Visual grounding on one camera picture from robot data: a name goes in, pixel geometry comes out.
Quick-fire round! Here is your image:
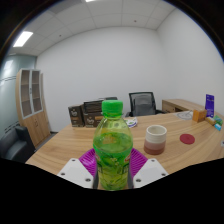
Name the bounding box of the orange-brown box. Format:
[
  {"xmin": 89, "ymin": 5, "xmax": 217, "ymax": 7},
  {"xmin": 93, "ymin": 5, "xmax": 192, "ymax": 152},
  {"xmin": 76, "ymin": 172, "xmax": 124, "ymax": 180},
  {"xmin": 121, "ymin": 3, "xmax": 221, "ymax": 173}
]
[{"xmin": 192, "ymin": 108, "xmax": 208, "ymax": 123}]

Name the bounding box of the small dark brown box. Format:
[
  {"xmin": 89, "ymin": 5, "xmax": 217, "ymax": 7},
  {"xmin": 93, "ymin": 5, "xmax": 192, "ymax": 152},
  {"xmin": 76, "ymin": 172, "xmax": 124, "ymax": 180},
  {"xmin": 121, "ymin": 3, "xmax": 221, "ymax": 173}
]
[{"xmin": 67, "ymin": 104, "xmax": 85, "ymax": 128}]

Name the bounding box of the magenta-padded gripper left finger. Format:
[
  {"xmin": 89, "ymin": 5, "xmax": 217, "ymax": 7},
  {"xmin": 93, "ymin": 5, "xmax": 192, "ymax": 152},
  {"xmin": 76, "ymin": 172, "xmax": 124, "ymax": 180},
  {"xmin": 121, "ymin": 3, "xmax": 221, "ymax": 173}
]
[{"xmin": 57, "ymin": 148, "xmax": 100, "ymax": 189}]

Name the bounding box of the wooden cabinet with glass doors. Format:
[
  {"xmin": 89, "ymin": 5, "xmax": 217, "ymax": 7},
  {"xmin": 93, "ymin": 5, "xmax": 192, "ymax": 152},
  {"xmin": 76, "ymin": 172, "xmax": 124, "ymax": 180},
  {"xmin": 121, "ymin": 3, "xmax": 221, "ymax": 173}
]
[{"xmin": 14, "ymin": 68, "xmax": 52, "ymax": 148}]

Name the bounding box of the green drink bottle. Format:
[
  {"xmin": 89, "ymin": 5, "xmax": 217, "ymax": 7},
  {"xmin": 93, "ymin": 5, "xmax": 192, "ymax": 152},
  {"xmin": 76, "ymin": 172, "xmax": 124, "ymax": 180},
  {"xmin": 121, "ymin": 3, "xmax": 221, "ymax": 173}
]
[{"xmin": 92, "ymin": 99, "xmax": 134, "ymax": 192}]

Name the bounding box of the white ceramic cup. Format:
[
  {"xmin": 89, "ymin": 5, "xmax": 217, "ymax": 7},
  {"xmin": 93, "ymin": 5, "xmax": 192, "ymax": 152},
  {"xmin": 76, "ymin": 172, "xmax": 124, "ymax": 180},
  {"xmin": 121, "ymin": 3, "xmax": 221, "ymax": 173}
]
[{"xmin": 143, "ymin": 124, "xmax": 168, "ymax": 156}]

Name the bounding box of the purple card package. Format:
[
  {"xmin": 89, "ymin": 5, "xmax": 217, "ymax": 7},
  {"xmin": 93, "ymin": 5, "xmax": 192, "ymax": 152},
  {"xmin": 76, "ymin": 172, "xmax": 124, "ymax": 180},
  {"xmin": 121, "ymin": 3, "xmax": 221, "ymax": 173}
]
[{"xmin": 204, "ymin": 93, "xmax": 216, "ymax": 118}]

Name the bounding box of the black armchair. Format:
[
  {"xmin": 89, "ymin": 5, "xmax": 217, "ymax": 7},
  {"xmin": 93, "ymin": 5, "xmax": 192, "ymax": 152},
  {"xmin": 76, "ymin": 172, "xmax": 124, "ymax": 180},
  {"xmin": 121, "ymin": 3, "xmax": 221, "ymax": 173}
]
[{"xmin": 0, "ymin": 125, "xmax": 36, "ymax": 164}]

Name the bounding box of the rectangular ceiling light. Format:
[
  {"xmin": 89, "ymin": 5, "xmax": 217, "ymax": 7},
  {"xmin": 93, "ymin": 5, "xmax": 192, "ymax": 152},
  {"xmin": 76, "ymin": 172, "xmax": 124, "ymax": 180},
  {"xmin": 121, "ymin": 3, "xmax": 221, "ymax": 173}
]
[{"xmin": 12, "ymin": 30, "xmax": 34, "ymax": 48}]

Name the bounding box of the small beige box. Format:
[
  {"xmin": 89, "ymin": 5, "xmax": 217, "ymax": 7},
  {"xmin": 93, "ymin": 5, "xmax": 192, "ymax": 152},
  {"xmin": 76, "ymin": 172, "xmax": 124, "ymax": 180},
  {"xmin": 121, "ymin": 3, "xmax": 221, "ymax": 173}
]
[{"xmin": 205, "ymin": 116, "xmax": 218, "ymax": 126}]

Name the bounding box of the wooden side desk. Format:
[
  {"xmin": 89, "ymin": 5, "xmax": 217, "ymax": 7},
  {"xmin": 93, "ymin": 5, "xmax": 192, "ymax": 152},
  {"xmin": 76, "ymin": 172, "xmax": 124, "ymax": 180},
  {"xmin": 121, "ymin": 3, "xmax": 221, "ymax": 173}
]
[{"xmin": 161, "ymin": 98, "xmax": 208, "ymax": 114}]

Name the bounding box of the black mesh office chair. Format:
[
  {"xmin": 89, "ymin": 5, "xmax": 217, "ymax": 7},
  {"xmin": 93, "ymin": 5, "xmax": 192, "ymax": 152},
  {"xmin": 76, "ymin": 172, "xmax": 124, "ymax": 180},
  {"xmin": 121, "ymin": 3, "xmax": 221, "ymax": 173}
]
[{"xmin": 124, "ymin": 91, "xmax": 166, "ymax": 118}]

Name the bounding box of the large dark brown carton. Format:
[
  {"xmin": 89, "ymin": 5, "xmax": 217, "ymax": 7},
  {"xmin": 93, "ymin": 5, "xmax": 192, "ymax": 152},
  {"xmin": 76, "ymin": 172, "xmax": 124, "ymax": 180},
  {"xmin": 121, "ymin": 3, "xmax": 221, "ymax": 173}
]
[{"xmin": 82, "ymin": 99, "xmax": 104, "ymax": 129}]

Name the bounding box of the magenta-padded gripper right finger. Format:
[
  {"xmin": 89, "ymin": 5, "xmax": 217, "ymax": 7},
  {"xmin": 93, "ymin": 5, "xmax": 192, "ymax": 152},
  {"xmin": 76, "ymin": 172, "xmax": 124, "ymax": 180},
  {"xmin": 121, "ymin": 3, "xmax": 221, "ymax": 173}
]
[{"xmin": 128, "ymin": 147, "xmax": 169, "ymax": 189}]

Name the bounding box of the flat round red coaster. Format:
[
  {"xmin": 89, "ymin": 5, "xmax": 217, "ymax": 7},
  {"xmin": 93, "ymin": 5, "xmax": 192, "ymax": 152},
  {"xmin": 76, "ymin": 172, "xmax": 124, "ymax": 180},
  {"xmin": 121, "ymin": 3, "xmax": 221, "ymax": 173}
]
[{"xmin": 179, "ymin": 133, "xmax": 196, "ymax": 145}]

